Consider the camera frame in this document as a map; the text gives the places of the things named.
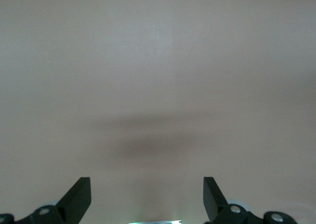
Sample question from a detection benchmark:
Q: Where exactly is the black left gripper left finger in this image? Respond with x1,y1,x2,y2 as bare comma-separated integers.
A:
0,176,91,224

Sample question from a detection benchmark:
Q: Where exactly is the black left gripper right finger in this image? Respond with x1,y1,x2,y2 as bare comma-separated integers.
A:
203,176,297,224

